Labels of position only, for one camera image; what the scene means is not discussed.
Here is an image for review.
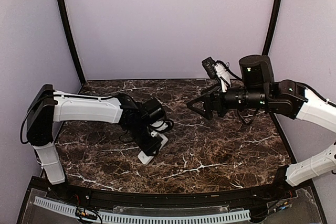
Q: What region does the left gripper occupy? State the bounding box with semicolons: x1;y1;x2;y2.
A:
127;122;162;156

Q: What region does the white remote control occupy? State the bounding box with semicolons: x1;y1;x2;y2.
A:
138;133;168;165

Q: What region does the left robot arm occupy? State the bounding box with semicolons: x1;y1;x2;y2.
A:
20;84;174;201

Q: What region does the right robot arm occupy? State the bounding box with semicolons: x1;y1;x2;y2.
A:
186;55;335;132

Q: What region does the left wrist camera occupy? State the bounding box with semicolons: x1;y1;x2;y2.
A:
149;119;174;137

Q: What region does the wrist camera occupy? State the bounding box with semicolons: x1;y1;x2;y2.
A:
149;119;174;137
201;57;232;94

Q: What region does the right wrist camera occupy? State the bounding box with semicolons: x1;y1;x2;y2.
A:
201;57;232;94

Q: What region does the white slotted cable duct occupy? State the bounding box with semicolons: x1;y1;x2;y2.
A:
34;196;251;223

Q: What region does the black front table rail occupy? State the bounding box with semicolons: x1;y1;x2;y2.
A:
40;183;297;209

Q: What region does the right black frame post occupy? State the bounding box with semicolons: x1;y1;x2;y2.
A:
262;0;281;55

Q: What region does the black frame post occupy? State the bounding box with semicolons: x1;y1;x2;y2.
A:
262;0;281;55
57;0;86;86

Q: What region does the left black frame post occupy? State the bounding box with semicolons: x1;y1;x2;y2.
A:
57;0;86;86

